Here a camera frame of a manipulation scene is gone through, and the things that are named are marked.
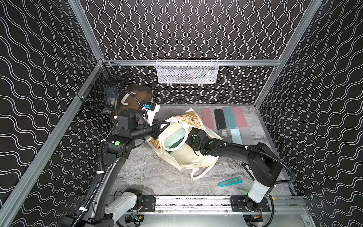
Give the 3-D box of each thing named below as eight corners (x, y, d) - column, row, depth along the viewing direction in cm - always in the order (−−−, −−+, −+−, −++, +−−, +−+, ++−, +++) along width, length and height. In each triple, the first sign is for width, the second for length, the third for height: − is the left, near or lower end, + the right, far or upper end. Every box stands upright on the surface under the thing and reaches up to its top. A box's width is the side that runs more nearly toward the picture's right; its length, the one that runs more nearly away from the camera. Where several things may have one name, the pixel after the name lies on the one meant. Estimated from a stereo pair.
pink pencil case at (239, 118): (237, 127, 109) (237, 125, 107) (231, 108, 122) (232, 106, 120) (246, 127, 109) (247, 125, 107) (240, 108, 122) (240, 106, 120)
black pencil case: (217, 129, 108) (217, 127, 106) (213, 112, 120) (214, 109, 117) (226, 129, 108) (227, 127, 106) (222, 112, 120) (222, 109, 117)
